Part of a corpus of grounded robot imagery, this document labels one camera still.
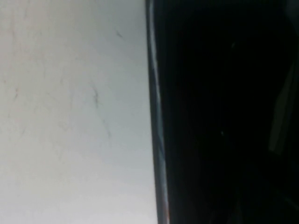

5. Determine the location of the black open glasses case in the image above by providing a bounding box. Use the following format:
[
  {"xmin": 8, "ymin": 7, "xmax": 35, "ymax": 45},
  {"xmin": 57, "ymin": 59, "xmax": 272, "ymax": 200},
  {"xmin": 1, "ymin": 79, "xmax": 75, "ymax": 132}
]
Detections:
[{"xmin": 145, "ymin": 0, "xmax": 299, "ymax": 224}]

